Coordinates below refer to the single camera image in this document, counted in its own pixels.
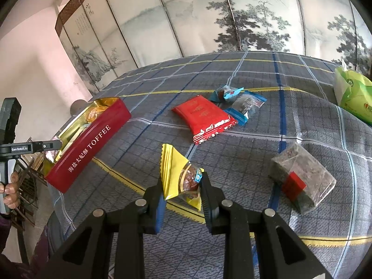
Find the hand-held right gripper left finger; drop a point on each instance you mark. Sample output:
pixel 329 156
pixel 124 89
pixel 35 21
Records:
pixel 158 215

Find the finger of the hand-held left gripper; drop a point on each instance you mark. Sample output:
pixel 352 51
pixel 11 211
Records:
pixel 48 146

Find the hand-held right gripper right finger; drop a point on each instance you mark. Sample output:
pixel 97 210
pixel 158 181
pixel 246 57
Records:
pixel 212 209

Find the yellow cake packet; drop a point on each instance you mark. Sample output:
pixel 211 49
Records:
pixel 171 174

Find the red tin box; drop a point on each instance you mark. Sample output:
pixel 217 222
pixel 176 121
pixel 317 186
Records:
pixel 96 142

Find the red snack packet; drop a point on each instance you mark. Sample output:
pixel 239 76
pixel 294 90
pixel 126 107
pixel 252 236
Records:
pixel 200 113

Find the clear packet with red label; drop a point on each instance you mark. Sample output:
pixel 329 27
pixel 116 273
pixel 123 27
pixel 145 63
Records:
pixel 308 174

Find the blue edged clear packet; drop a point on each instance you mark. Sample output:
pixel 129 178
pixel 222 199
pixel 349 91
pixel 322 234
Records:
pixel 247 104

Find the small blue candy packet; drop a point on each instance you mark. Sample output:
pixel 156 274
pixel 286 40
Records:
pixel 225 93

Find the person's left hand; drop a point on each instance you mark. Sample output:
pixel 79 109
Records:
pixel 11 190

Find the wooden stool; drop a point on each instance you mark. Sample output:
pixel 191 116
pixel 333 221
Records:
pixel 29 186

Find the grey round stone disc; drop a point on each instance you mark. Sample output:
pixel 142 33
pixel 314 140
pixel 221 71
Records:
pixel 78 106

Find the green tissue pack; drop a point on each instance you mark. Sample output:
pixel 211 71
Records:
pixel 356 98

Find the painted folding screen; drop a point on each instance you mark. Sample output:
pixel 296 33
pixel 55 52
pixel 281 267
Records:
pixel 189 11

